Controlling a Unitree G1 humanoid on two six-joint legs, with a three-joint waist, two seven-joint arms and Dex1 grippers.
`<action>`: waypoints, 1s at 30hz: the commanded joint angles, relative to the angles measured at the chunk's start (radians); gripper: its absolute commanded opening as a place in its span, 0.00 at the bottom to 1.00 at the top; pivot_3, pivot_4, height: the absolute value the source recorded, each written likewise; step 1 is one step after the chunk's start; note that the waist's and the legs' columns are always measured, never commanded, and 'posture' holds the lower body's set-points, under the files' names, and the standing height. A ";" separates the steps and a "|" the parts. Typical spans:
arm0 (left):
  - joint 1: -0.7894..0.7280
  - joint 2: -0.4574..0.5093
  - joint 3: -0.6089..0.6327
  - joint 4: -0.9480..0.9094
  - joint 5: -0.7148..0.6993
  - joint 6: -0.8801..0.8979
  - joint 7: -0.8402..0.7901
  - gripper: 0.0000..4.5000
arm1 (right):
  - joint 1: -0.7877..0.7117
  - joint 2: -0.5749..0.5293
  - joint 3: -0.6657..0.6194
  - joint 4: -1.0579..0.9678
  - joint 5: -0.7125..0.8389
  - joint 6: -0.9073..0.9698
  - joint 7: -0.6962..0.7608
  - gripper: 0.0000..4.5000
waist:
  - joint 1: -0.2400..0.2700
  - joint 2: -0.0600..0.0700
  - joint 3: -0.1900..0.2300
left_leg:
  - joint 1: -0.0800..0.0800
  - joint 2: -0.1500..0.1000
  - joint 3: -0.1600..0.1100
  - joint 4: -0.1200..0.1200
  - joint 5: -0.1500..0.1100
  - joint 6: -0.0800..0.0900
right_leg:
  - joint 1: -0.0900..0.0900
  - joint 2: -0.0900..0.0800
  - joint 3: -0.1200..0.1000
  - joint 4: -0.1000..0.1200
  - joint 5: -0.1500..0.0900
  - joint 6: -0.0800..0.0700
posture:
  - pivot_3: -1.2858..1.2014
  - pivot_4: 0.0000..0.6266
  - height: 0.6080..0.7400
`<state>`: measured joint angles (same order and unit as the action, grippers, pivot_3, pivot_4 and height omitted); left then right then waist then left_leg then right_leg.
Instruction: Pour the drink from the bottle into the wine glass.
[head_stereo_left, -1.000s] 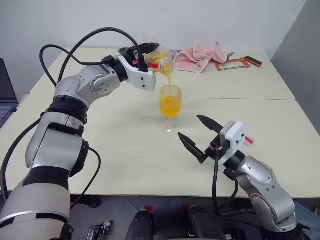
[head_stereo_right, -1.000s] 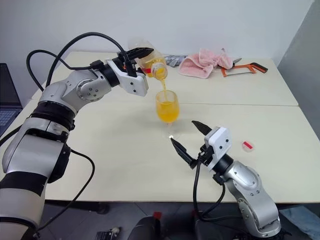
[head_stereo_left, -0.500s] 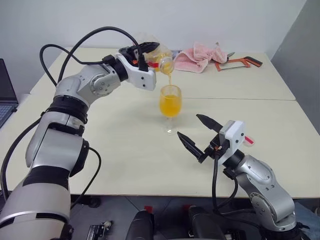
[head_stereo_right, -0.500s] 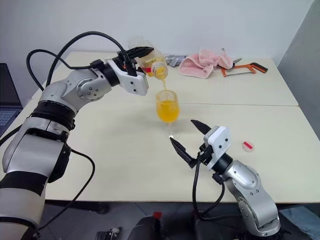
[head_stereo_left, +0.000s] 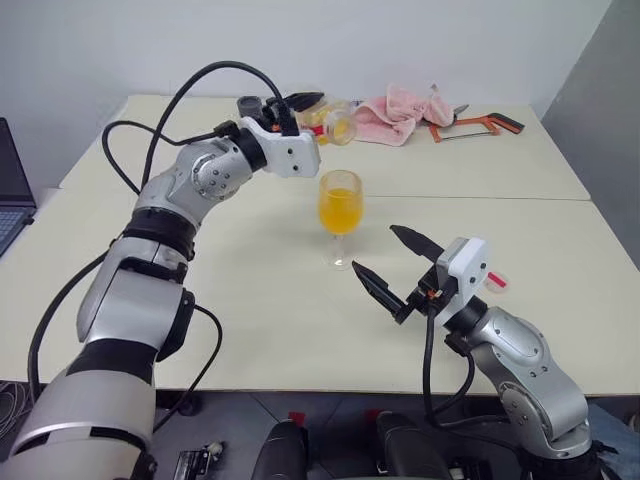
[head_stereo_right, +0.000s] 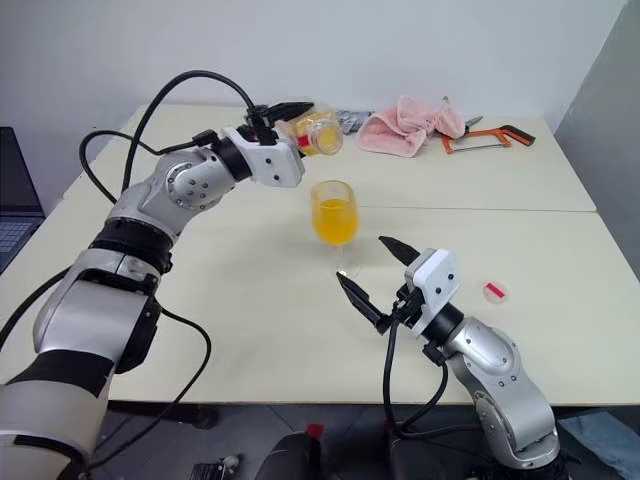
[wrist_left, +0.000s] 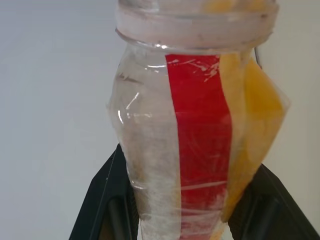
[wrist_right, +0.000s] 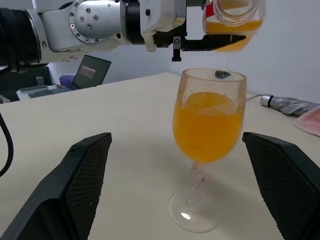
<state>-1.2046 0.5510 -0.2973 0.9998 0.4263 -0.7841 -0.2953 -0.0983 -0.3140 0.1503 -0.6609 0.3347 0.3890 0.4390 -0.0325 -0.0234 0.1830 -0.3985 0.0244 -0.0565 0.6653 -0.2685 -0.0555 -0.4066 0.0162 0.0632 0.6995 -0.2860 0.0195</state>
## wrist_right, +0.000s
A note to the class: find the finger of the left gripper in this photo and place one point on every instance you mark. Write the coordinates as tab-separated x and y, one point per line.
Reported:
215	43
196	2

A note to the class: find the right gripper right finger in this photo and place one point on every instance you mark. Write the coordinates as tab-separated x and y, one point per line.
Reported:
287	185

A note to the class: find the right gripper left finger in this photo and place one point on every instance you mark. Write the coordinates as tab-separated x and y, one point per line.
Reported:
62	192

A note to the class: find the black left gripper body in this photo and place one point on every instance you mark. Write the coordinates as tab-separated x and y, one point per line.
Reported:
176	40

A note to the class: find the orange juice bottle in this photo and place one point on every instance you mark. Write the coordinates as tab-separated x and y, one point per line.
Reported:
232	26

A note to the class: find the clear wine glass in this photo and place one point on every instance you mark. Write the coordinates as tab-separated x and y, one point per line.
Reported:
208	135

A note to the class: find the pink towel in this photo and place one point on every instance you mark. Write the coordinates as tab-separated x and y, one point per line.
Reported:
310	122

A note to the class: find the grey folded umbrella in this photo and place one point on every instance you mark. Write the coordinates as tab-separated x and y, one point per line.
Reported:
285	103

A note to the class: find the dark laptop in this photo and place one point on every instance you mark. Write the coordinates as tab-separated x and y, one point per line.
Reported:
90	72

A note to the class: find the white grey desktop device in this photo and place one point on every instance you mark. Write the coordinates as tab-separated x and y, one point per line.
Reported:
37	91

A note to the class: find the purple box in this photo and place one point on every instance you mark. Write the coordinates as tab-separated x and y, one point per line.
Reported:
66	80

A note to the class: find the black bulky object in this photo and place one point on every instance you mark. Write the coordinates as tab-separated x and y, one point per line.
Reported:
22	78

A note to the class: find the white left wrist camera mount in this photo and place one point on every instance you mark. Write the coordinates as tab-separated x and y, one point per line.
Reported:
160	15

